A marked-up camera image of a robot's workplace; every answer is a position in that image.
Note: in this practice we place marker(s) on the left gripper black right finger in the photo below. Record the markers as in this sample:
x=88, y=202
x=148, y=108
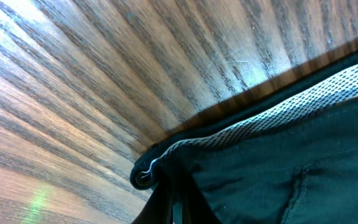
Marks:
x=195, y=209

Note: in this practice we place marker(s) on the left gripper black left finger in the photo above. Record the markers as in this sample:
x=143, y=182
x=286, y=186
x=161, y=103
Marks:
x=158, y=209

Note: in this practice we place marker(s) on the black shorts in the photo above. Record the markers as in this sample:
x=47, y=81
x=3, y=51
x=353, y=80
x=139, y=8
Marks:
x=291, y=158

